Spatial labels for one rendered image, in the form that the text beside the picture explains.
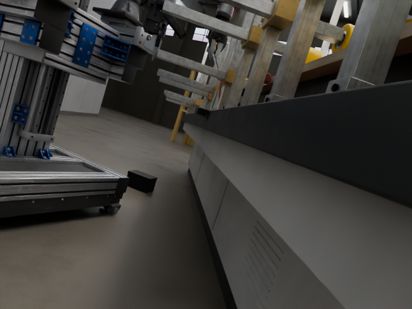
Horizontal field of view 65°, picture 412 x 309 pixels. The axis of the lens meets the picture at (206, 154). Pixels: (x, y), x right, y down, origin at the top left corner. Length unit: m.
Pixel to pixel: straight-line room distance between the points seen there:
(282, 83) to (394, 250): 0.39
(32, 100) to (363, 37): 1.49
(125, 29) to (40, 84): 0.48
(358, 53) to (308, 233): 0.20
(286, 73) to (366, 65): 0.25
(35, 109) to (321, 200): 1.46
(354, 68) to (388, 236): 0.17
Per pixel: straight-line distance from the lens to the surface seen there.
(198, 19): 1.08
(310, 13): 0.64
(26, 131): 1.70
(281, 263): 0.91
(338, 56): 0.85
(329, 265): 0.34
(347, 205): 0.33
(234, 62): 1.36
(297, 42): 0.62
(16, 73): 1.72
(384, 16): 0.40
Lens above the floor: 0.63
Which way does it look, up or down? 5 degrees down
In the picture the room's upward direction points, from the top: 18 degrees clockwise
